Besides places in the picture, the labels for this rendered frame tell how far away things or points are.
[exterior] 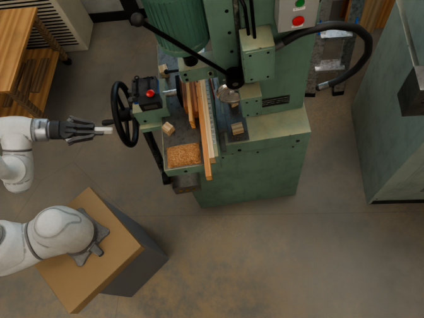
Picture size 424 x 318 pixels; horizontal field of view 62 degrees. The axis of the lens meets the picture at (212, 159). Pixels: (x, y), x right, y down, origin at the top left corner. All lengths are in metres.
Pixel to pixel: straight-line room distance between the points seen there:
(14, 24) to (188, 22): 1.80
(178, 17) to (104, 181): 1.58
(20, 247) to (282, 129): 1.06
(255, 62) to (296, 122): 0.47
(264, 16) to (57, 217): 0.95
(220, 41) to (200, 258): 1.33
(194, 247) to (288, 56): 1.31
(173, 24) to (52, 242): 0.83
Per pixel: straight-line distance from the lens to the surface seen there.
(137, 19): 0.96
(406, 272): 2.22
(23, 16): 2.75
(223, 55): 1.21
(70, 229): 1.38
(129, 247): 1.54
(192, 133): 1.36
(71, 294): 1.60
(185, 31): 1.10
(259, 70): 1.10
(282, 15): 0.98
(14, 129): 1.51
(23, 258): 1.47
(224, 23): 1.11
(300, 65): 1.26
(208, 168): 1.24
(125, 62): 2.89
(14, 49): 2.59
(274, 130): 1.45
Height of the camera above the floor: 2.08
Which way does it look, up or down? 65 degrees down
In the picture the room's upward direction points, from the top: 19 degrees counter-clockwise
